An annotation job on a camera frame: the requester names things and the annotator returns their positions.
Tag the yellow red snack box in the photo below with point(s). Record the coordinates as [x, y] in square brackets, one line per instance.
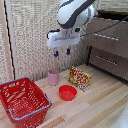
[79, 78]

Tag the beige woven screen panel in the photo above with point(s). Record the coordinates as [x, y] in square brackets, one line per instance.
[33, 36]

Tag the red plastic bowl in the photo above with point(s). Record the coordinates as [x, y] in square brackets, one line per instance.
[68, 92]

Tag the pink plastic cup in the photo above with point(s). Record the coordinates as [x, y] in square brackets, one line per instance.
[53, 78]

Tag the brown drawer cabinet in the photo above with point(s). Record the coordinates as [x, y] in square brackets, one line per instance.
[106, 50]

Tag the red shopping basket blue rim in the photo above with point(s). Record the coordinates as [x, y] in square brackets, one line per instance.
[23, 101]

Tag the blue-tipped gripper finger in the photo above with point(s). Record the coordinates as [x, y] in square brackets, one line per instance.
[68, 51]
[56, 53]

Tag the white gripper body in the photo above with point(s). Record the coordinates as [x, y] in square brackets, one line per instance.
[63, 38]

